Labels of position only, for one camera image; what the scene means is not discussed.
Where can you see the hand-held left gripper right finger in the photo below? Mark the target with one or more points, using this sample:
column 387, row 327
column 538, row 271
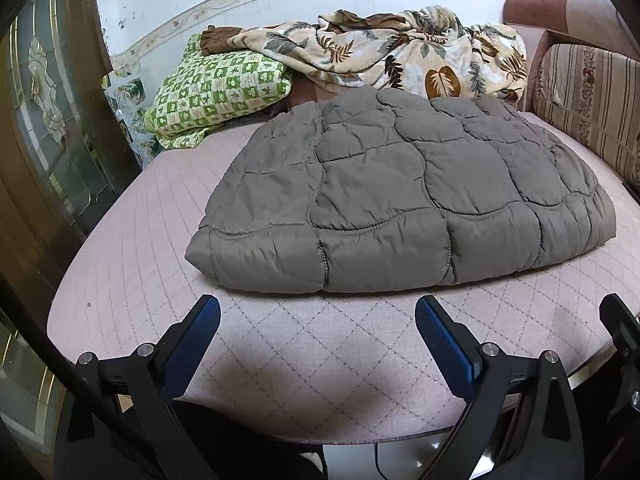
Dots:
column 445, row 345

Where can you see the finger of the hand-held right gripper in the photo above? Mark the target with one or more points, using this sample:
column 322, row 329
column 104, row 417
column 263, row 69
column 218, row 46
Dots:
column 622, row 325

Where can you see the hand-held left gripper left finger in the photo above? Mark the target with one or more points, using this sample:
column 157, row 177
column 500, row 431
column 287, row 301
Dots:
column 192, row 345

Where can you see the grey-brown hooded puffer jacket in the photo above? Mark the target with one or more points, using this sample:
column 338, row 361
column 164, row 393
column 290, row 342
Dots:
column 400, row 200

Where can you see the striped floral cushion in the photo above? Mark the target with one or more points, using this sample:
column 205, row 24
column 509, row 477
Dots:
column 590, row 95

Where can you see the wooden door with glass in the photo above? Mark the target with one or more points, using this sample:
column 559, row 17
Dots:
column 50, row 135

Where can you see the green checkered pillow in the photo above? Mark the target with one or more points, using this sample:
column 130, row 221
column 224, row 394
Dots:
column 215, row 90

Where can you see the floral plastic bag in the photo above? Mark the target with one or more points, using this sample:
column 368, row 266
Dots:
column 127, row 90

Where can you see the pink pillow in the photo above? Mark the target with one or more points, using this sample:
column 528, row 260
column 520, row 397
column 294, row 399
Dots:
column 305, row 96

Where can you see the leaf print blanket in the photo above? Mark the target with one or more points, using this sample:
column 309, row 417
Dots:
column 400, row 55

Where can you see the brown fringed cloth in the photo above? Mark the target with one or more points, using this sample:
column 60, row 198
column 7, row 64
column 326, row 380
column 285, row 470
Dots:
column 217, row 40

